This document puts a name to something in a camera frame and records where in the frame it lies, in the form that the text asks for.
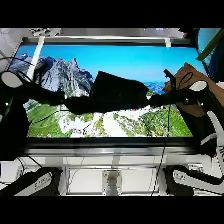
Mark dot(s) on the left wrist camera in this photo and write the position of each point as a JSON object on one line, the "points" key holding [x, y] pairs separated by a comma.
{"points": [[40, 71]]}

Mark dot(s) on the brown garment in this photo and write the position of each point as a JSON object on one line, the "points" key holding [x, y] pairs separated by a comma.
{"points": [[178, 75]]}

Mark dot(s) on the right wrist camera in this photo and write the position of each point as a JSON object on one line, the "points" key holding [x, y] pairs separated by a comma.
{"points": [[169, 76]]}

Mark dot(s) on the black garment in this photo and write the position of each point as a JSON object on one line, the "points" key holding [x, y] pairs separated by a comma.
{"points": [[115, 93]]}

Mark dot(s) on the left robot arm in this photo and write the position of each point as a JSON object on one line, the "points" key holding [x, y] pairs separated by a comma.
{"points": [[33, 89]]}

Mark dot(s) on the silver frame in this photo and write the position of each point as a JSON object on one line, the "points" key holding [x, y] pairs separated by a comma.
{"points": [[111, 181]]}

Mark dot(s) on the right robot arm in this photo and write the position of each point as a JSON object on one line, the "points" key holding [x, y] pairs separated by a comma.
{"points": [[213, 133]]}

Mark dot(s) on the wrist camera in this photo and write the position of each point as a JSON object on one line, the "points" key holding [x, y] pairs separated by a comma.
{"points": [[40, 71], [169, 76]]}

